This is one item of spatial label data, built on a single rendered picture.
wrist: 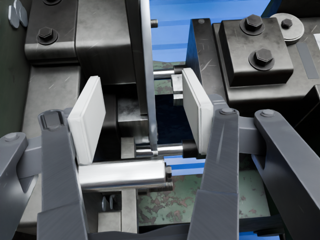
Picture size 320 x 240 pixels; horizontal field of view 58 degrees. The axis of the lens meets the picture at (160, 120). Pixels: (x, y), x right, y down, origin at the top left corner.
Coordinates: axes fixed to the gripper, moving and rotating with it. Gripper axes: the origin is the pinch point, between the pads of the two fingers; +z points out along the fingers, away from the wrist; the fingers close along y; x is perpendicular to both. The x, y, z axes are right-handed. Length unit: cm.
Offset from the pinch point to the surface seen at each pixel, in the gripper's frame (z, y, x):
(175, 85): 27.7, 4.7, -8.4
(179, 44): 179, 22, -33
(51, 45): 15.3, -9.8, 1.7
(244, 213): 25.3, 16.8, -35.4
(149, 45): 7.6, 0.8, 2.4
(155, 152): 7.6, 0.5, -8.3
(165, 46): 179, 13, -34
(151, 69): 7.4, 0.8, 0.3
